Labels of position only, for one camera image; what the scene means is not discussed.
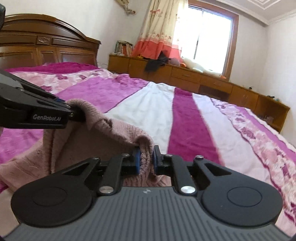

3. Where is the dusty pink knit cardigan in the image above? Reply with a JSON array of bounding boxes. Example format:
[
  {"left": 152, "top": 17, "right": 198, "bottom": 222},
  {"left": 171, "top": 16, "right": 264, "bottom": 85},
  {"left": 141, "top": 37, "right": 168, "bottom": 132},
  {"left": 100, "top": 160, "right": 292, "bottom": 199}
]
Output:
[{"left": 1, "top": 99, "right": 171, "bottom": 191}]

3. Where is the purple pink floral bedspread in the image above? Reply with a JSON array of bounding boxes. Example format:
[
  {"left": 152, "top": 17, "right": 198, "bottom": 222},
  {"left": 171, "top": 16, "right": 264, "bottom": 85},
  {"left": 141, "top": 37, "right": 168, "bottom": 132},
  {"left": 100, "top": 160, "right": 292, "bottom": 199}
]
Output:
[{"left": 11, "top": 63, "right": 295, "bottom": 236}]

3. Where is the dark wooden headboard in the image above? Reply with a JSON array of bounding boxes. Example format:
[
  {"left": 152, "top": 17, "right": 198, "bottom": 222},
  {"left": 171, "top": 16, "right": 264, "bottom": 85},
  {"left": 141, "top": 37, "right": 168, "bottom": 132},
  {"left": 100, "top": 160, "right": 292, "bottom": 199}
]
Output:
[{"left": 1, "top": 14, "right": 101, "bottom": 69}]

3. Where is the row of books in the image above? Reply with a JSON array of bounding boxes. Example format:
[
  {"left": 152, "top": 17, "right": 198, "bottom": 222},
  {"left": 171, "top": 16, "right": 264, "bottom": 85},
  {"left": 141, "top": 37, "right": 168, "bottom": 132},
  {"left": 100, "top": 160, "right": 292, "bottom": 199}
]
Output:
[{"left": 114, "top": 41, "right": 133, "bottom": 57}]

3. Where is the long low wooden cabinet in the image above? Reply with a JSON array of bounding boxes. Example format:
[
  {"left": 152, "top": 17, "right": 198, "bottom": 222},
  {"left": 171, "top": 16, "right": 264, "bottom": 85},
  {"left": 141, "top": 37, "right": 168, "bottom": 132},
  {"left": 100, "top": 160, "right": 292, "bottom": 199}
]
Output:
[{"left": 107, "top": 54, "right": 290, "bottom": 132}]

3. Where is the black garment on cabinet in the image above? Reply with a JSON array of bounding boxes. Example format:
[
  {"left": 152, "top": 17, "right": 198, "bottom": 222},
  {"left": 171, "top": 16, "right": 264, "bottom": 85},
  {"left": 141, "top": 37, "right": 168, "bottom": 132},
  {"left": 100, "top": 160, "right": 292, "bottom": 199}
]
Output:
[{"left": 144, "top": 51, "right": 169, "bottom": 72}]

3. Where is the cream and coral curtain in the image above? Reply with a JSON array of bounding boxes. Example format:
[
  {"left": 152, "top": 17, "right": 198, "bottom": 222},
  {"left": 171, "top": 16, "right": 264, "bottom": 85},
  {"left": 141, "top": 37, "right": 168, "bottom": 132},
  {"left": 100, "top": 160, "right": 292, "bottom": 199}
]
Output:
[{"left": 132, "top": 1, "right": 189, "bottom": 60}]

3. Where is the window with wooden frame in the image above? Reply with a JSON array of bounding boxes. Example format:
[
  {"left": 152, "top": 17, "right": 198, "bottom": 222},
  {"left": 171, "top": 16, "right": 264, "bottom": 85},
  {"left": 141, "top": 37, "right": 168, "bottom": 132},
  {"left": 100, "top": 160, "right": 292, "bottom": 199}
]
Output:
[{"left": 171, "top": 1, "right": 239, "bottom": 80}]

